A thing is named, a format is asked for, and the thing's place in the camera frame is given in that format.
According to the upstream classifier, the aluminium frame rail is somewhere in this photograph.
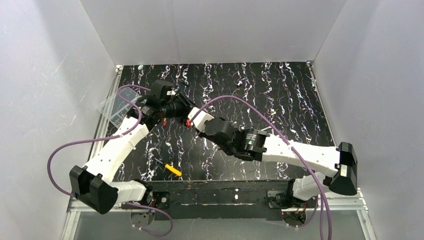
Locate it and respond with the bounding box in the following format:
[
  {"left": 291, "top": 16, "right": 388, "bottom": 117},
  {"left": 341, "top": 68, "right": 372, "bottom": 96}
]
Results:
[{"left": 69, "top": 62, "right": 358, "bottom": 220}]

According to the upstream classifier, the yellow handle screwdriver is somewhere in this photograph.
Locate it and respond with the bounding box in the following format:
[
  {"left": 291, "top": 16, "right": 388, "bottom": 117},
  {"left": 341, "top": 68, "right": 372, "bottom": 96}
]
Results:
[{"left": 154, "top": 158, "right": 183, "bottom": 177}]

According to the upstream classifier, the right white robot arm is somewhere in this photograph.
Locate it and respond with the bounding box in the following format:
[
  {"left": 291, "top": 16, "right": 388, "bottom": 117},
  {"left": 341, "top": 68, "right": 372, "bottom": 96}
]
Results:
[{"left": 193, "top": 116, "right": 358, "bottom": 205}]

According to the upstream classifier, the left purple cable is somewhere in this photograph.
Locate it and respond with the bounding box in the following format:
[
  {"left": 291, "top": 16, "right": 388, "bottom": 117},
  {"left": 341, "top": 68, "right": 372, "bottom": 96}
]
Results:
[{"left": 46, "top": 84, "right": 174, "bottom": 238}]

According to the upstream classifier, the purple cable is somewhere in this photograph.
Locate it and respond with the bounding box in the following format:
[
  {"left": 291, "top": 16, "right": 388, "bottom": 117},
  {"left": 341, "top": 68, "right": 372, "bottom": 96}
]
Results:
[
  {"left": 46, "top": 84, "right": 174, "bottom": 238},
  {"left": 188, "top": 95, "right": 333, "bottom": 240}
]

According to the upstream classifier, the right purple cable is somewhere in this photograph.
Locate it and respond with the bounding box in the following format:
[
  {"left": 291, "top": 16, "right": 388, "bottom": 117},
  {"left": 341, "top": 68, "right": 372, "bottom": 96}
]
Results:
[{"left": 188, "top": 95, "right": 333, "bottom": 240}]

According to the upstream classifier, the clear plastic screw box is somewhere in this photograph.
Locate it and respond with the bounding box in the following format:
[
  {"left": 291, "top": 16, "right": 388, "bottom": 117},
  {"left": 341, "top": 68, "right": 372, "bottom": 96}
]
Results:
[{"left": 96, "top": 87, "right": 140, "bottom": 127}]

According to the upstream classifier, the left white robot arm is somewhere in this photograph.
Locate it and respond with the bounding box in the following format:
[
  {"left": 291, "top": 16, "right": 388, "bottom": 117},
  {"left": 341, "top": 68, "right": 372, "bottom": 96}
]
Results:
[{"left": 69, "top": 80, "right": 196, "bottom": 214}]

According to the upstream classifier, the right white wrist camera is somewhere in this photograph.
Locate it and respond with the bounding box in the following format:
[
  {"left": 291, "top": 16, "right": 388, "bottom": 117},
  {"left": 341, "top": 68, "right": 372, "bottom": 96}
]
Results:
[{"left": 187, "top": 107, "right": 215, "bottom": 133}]

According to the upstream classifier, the silver hex key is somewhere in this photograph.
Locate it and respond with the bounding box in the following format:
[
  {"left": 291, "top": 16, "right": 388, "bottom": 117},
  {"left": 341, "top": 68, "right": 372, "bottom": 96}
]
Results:
[{"left": 261, "top": 126, "right": 272, "bottom": 131}]

